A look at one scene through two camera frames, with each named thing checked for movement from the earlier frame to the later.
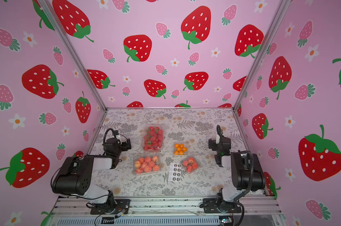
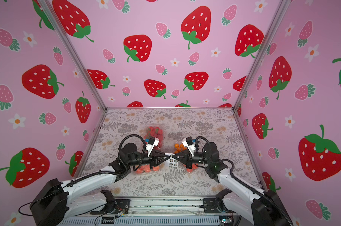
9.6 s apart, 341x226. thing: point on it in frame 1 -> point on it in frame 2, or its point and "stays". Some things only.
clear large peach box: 147,163 stays
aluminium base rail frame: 164,211 stays
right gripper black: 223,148 -> 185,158
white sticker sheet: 174,173 -> 173,163
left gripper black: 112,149 -> 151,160
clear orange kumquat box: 180,148 stays
